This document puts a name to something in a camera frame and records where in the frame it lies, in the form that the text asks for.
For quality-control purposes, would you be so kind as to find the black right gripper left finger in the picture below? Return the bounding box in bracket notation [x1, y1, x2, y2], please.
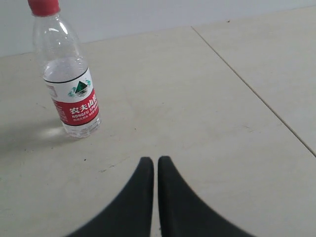
[69, 157, 154, 237]

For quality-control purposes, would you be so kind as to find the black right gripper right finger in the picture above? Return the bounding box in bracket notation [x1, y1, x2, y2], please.
[158, 156, 252, 237]

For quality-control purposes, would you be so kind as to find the clear plastic water bottle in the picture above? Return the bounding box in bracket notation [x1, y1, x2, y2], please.
[28, 0, 101, 138]

